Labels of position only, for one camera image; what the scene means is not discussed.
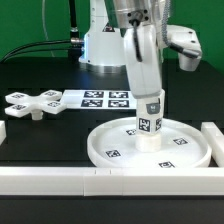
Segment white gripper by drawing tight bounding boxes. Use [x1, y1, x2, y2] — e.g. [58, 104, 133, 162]
[123, 25, 162, 115]

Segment white round table top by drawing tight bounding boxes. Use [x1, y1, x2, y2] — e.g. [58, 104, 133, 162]
[87, 117, 212, 168]

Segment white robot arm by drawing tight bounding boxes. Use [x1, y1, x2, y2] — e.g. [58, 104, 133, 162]
[79, 0, 164, 116]

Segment white right fence bar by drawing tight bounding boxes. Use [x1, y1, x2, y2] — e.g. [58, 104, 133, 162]
[201, 122, 224, 168]

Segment white fence bar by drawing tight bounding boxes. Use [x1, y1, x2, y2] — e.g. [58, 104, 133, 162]
[0, 167, 224, 196]
[201, 122, 224, 168]
[0, 121, 6, 145]

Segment white marker tag sheet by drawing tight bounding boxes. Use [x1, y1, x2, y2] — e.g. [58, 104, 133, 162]
[60, 90, 136, 110]

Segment white front fence bar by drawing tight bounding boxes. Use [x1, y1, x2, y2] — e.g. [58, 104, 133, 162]
[0, 167, 224, 196]

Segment white cross-shaped table base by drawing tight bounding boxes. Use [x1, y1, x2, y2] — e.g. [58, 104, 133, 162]
[5, 90, 67, 121]

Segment white left fence bar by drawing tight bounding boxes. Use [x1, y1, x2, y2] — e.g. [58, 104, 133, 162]
[0, 121, 6, 145]

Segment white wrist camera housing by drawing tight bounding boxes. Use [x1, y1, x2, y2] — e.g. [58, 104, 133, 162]
[162, 25, 202, 72]

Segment black cable pair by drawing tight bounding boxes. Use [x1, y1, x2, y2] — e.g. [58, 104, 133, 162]
[0, 39, 84, 64]

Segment black vertical cable connector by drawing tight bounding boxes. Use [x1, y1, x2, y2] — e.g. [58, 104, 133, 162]
[68, 0, 79, 39]

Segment thin white cable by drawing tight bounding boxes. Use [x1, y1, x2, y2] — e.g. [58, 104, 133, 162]
[41, 0, 56, 58]

